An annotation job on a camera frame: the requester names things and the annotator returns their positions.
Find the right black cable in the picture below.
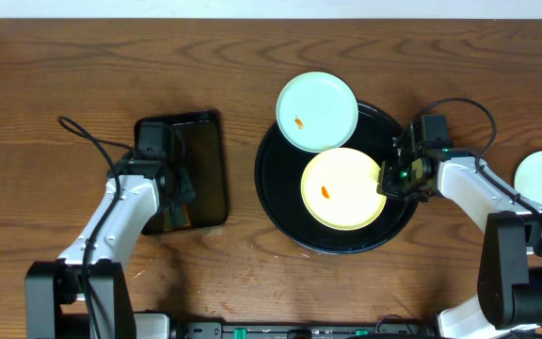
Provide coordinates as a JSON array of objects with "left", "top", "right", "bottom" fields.
[{"left": 392, "top": 97, "right": 542, "bottom": 265}]

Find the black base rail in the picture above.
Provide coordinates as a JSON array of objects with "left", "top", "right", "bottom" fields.
[{"left": 134, "top": 313, "right": 441, "bottom": 339}]

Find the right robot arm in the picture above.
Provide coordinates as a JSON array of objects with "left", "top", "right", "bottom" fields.
[{"left": 378, "top": 137, "right": 542, "bottom": 338}]

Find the green orange sponge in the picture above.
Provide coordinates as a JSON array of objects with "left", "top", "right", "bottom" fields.
[{"left": 164, "top": 204, "right": 192, "bottom": 233}]

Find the black rectangular water tray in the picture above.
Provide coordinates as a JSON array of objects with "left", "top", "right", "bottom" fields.
[{"left": 134, "top": 110, "right": 229, "bottom": 235}]

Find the round black tray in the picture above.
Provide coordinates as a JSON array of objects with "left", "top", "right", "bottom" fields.
[{"left": 254, "top": 101, "right": 418, "bottom": 254}]

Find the light blue plate top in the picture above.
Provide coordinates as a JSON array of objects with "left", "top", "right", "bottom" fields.
[{"left": 276, "top": 72, "right": 359, "bottom": 153}]

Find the yellow plate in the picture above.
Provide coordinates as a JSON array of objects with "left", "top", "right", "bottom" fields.
[{"left": 300, "top": 148, "right": 387, "bottom": 231}]

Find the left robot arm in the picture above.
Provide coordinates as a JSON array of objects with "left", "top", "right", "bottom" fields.
[{"left": 24, "top": 146, "right": 186, "bottom": 338}]

